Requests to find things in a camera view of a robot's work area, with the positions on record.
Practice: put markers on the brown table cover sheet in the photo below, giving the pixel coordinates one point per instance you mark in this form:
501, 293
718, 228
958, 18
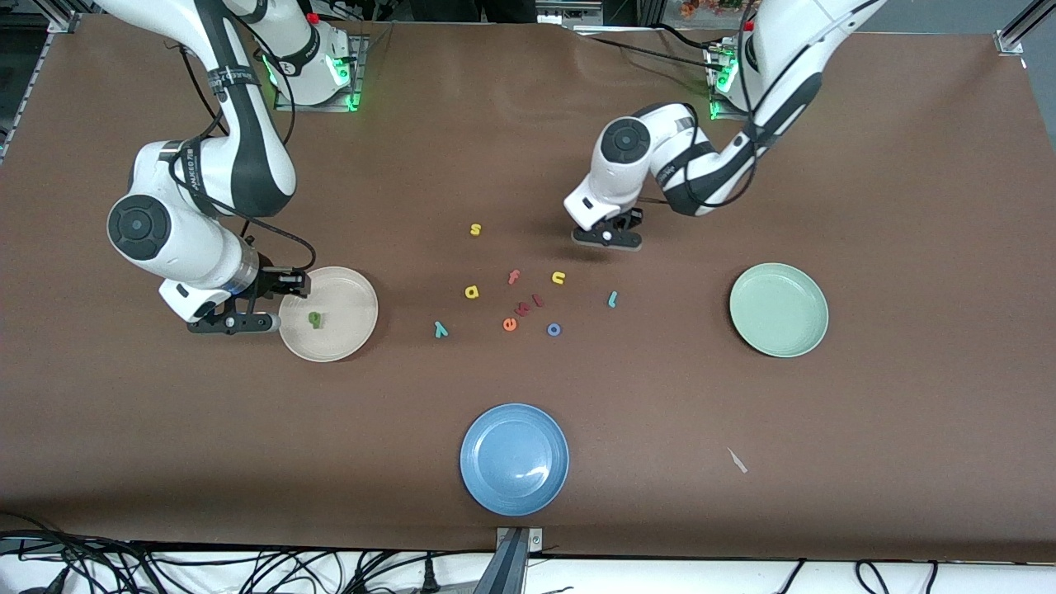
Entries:
165, 429

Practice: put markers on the metal camera stand bracket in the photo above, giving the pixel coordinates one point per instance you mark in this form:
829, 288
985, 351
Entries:
507, 569

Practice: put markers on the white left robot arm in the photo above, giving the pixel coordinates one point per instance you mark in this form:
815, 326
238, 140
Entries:
767, 49

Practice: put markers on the pale green plate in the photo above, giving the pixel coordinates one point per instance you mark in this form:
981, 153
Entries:
779, 322

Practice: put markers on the orange artificial flowers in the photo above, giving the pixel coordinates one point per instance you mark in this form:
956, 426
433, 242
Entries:
701, 8

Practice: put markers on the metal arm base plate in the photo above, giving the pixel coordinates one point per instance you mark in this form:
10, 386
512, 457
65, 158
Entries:
718, 115
318, 108

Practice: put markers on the black power plug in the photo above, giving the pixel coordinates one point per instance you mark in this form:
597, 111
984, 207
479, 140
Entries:
429, 577

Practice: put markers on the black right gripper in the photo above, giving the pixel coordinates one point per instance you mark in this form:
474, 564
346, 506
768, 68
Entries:
271, 282

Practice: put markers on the grey white box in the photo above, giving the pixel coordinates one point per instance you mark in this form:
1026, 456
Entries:
569, 12

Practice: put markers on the beige brown plate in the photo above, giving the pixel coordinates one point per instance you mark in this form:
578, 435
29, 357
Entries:
346, 318

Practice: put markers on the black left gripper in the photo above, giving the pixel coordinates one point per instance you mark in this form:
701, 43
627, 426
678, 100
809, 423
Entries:
632, 218

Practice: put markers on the blue plate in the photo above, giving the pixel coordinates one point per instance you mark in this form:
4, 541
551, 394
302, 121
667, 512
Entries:
514, 459

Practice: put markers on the small white paper scrap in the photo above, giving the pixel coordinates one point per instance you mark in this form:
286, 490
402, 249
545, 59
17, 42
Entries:
737, 460

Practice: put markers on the teal foam letter y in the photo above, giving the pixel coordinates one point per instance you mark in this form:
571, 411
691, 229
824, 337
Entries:
440, 331

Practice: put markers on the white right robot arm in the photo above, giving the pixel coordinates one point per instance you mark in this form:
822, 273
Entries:
173, 239

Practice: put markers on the aluminium frame rail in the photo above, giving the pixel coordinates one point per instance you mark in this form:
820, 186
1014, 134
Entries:
31, 95
1008, 41

